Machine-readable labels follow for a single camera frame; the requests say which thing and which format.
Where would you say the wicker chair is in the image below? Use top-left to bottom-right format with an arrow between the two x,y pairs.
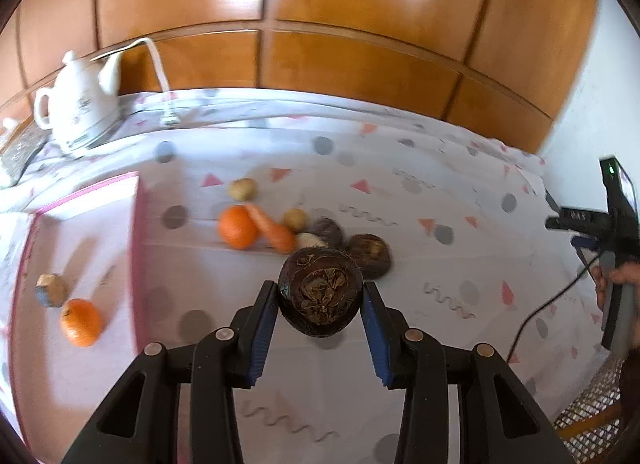
554,350 -> 640,464

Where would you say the wooden wall cabinet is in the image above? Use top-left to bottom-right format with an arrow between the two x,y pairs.
1,0 -> 597,152

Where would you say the purple cut sweet potato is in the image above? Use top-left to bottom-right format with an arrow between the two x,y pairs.
296,217 -> 344,250

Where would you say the small tan potato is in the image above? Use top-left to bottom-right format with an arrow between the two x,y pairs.
282,207 -> 308,233

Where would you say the orange tangerine on cloth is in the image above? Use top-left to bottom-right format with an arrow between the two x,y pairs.
217,205 -> 260,250

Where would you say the small yellow-brown fruit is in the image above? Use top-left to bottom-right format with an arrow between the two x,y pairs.
228,178 -> 258,202

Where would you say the dark brown wrinkled fruit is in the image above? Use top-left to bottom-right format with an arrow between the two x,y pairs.
345,233 -> 393,280

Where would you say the white kettle power cord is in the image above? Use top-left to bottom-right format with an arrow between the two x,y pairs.
89,36 -> 182,127

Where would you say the orange tangerine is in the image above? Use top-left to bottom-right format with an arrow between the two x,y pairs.
217,205 -> 260,250
60,298 -> 103,347

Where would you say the white ceramic electric kettle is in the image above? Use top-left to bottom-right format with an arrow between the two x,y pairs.
34,50 -> 122,155

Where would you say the orange carrot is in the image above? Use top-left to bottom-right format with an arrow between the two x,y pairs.
244,203 -> 297,255

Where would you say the white patterned tablecloth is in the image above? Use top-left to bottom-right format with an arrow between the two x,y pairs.
0,87 -> 614,464

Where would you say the dark brown round fruit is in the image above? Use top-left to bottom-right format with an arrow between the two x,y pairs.
277,246 -> 363,338

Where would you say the person's right hand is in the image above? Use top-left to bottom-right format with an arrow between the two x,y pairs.
590,262 -> 640,348

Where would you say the pink rimmed white tray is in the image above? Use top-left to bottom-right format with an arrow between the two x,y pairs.
8,172 -> 149,463

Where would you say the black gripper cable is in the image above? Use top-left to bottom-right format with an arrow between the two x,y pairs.
505,250 -> 604,364

